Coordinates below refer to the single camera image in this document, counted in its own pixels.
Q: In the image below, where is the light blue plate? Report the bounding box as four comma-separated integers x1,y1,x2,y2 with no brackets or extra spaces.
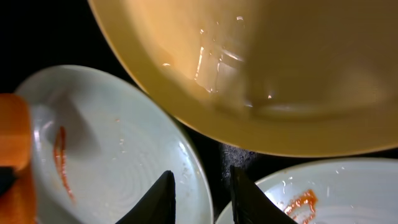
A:
217,158,397,224
16,65,213,223

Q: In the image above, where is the yellow plate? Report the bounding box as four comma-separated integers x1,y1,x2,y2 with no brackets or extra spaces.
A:
90,0,397,157

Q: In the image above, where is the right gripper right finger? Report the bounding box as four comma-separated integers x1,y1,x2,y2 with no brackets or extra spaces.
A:
229,166,297,224

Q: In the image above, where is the orange green scrub sponge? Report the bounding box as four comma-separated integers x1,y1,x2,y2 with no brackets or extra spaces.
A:
1,93,36,224

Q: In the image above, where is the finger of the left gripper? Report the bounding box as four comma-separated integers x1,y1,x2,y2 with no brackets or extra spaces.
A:
0,166,17,196

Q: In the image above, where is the black round tray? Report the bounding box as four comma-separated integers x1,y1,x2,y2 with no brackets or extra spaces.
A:
1,1,311,216

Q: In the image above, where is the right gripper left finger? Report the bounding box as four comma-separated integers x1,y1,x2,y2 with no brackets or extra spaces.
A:
116,170,176,224

